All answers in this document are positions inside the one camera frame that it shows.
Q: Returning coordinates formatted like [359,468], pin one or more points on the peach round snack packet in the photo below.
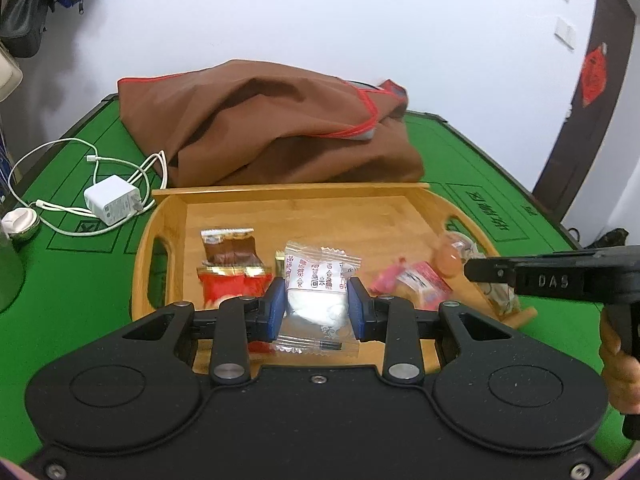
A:
[447,260]

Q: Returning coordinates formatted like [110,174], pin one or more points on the dark brown door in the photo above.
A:
[607,150]

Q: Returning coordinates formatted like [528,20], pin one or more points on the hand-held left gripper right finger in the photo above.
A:
[357,310]

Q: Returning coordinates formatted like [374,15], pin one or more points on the black bag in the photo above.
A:
[22,15]

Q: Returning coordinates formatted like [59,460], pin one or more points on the dark object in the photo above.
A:
[614,239]

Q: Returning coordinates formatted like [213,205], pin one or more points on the round white metal cap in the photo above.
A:
[20,221]

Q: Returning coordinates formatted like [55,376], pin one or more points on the clear brownish snack packet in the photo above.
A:
[500,300]

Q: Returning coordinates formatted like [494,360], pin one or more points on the brown gold snack packet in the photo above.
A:
[232,247]

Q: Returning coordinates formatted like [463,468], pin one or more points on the red label snack packet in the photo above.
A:
[425,280]

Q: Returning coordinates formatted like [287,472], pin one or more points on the white wall switch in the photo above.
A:
[565,34]

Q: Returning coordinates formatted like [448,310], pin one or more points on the white snack packet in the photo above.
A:
[312,270]

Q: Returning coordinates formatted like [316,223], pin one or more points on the white pouch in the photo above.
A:
[9,72]

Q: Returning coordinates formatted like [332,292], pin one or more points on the red door ornament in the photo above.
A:
[595,75]

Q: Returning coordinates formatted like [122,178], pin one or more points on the person's right hand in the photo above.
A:
[625,385]

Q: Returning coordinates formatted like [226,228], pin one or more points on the wooden tray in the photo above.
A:
[300,210]

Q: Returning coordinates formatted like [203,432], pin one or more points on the white charger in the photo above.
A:
[112,202]

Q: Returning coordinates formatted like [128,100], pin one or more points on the brown cloth bag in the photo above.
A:
[270,125]

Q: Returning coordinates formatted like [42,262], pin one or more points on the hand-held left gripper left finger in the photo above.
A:
[276,310]

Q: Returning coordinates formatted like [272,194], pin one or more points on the red gold snack packet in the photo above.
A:
[225,285]

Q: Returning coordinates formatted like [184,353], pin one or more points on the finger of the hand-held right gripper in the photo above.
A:
[487,271]

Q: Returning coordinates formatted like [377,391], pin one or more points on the translucent green bottle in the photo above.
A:
[10,275]

